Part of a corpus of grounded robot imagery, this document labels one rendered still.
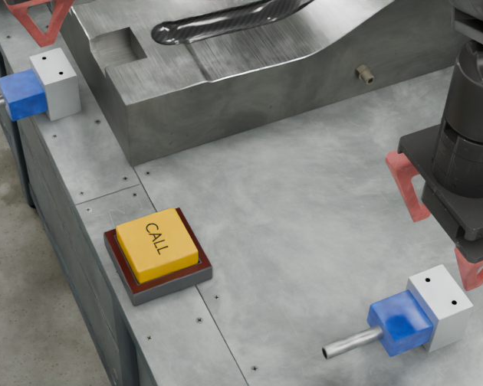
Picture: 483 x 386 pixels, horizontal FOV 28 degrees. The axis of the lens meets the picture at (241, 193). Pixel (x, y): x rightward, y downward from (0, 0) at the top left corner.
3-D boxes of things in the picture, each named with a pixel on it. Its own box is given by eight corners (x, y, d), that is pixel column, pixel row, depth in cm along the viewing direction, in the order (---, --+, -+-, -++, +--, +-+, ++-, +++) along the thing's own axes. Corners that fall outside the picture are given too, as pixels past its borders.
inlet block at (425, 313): (335, 392, 83) (342, 360, 79) (308, 347, 86) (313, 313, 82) (461, 339, 87) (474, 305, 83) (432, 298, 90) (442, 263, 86)
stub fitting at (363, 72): (354, 76, 105) (363, 88, 104) (356, 66, 104) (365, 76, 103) (366, 73, 106) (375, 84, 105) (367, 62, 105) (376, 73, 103)
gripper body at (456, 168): (463, 131, 77) (482, 60, 72) (540, 220, 71) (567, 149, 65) (393, 154, 75) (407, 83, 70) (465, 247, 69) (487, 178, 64)
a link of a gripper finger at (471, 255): (473, 230, 81) (497, 152, 74) (524, 294, 76) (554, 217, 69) (403, 256, 79) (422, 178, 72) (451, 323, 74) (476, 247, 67)
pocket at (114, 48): (108, 96, 99) (105, 69, 97) (91, 64, 102) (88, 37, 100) (149, 83, 101) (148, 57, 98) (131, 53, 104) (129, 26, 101)
